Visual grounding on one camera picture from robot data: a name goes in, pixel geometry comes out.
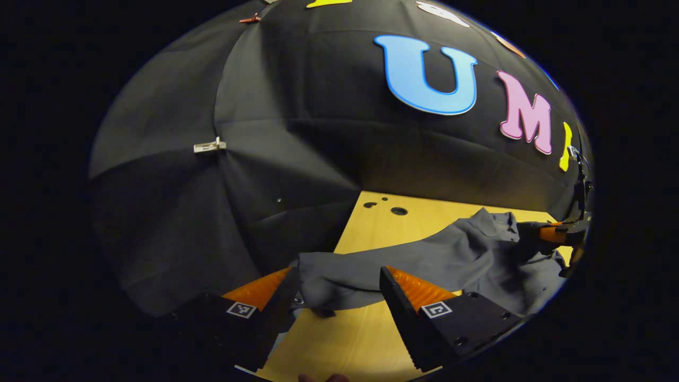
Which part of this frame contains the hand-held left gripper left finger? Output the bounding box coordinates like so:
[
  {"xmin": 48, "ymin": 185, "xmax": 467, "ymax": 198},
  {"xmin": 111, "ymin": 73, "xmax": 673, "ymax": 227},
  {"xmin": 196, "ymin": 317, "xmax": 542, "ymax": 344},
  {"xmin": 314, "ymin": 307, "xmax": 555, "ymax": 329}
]
[{"xmin": 159, "ymin": 266, "xmax": 300, "ymax": 373}]

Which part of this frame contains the black backdrop cloth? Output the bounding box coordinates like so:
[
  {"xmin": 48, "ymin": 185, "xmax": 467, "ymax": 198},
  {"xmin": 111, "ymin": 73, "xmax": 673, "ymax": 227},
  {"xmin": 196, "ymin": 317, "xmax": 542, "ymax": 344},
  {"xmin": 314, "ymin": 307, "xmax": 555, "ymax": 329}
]
[{"xmin": 88, "ymin": 0, "xmax": 594, "ymax": 319}]

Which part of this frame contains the white backdrop clip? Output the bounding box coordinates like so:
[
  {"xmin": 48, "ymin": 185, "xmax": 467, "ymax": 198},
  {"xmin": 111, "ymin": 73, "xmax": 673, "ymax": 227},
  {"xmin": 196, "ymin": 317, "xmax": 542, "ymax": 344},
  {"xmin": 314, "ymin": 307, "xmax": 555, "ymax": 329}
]
[{"xmin": 193, "ymin": 137, "xmax": 227, "ymax": 154}]

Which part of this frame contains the grey button shirt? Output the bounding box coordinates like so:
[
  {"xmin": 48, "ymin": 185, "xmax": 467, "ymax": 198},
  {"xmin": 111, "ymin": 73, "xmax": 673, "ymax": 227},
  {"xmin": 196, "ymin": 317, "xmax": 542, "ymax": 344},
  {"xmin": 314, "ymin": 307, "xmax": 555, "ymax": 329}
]
[{"xmin": 291, "ymin": 208, "xmax": 568, "ymax": 319}]

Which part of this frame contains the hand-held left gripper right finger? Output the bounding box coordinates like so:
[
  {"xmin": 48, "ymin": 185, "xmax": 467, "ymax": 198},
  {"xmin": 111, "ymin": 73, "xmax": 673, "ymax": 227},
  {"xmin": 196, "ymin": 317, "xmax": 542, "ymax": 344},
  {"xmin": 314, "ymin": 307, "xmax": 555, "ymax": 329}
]
[{"xmin": 379, "ymin": 265, "xmax": 527, "ymax": 373}]

